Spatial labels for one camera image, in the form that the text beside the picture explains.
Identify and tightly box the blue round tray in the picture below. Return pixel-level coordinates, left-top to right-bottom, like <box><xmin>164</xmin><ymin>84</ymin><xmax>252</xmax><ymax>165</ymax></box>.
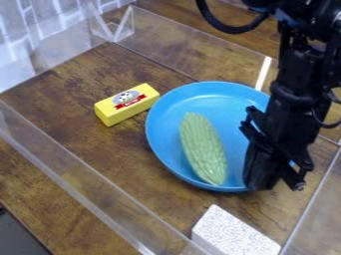
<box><xmin>146</xmin><ymin>81</ymin><xmax>280</xmax><ymax>192</ymax></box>

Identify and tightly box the yellow butter box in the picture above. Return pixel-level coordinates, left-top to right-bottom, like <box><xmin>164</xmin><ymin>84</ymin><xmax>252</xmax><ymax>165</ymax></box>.
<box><xmin>95</xmin><ymin>83</ymin><xmax>161</xmax><ymax>127</ymax></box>

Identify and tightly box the green bumpy gourd toy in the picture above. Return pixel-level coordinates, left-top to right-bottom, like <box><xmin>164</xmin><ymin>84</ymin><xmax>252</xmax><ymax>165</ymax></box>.
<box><xmin>180</xmin><ymin>113</ymin><xmax>228</xmax><ymax>185</ymax></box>

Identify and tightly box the black cable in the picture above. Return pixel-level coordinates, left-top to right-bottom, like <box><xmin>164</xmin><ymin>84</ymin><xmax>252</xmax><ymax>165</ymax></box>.
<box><xmin>194</xmin><ymin>0</ymin><xmax>341</xmax><ymax>129</ymax></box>

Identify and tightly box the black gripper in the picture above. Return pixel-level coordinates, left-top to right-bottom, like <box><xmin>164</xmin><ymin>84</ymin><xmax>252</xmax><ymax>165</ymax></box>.
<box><xmin>240</xmin><ymin>107</ymin><xmax>315</xmax><ymax>191</ymax></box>

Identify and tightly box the clear acrylic enclosure wall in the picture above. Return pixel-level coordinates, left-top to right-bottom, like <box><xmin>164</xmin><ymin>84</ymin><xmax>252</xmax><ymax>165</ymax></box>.
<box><xmin>0</xmin><ymin>0</ymin><xmax>341</xmax><ymax>255</ymax></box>

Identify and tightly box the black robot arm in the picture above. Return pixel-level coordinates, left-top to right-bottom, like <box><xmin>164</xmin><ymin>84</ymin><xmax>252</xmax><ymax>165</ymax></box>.
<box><xmin>240</xmin><ymin>0</ymin><xmax>341</xmax><ymax>190</ymax></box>

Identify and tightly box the white speckled foam block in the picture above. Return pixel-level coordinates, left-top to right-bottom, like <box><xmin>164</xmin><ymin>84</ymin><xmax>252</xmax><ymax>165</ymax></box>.
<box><xmin>192</xmin><ymin>204</ymin><xmax>281</xmax><ymax>255</ymax></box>

